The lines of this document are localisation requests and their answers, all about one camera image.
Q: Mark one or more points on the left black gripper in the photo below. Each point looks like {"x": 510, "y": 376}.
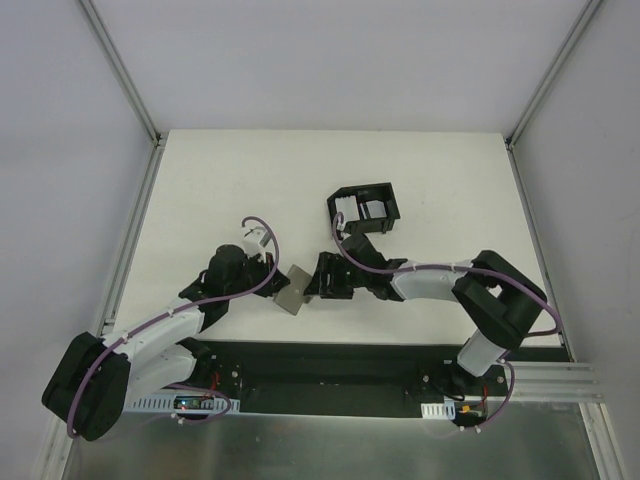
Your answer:
{"x": 273, "y": 279}

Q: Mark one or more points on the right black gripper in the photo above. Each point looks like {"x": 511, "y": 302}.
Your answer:
{"x": 326, "y": 275}

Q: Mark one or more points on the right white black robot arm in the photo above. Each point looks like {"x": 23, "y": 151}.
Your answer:
{"x": 502, "y": 303}

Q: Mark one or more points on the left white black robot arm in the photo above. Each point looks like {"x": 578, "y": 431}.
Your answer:
{"x": 98, "y": 375}

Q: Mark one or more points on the white card stack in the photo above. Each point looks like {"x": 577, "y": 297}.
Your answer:
{"x": 348, "y": 207}

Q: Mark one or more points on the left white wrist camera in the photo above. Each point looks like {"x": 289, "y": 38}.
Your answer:
{"x": 255, "y": 241}

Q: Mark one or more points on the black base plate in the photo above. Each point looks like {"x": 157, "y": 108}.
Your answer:
{"x": 356, "y": 380}

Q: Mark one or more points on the left white cable duct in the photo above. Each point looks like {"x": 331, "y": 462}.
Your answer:
{"x": 183, "y": 403}

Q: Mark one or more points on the white cable duct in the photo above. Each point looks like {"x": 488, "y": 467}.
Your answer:
{"x": 183, "y": 403}
{"x": 438, "y": 411}

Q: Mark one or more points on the left table edge rail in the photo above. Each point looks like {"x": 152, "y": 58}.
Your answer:
{"x": 109, "y": 305}

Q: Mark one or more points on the table edge rail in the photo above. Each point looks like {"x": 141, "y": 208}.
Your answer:
{"x": 109, "y": 305}
{"x": 534, "y": 231}

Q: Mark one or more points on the right white cable duct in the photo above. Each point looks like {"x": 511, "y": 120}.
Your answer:
{"x": 438, "y": 411}

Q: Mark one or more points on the front aluminium rail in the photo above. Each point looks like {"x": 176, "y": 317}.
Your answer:
{"x": 556, "y": 382}

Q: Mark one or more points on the right table edge rail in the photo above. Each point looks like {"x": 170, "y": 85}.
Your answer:
{"x": 534, "y": 231}

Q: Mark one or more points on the right aluminium frame post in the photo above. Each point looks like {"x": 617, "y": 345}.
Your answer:
{"x": 551, "y": 75}

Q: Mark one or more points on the aluminium frame post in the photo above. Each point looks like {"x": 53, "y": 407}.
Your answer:
{"x": 118, "y": 68}
{"x": 551, "y": 75}

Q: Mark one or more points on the left aluminium frame post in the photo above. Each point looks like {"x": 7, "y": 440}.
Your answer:
{"x": 118, "y": 68}

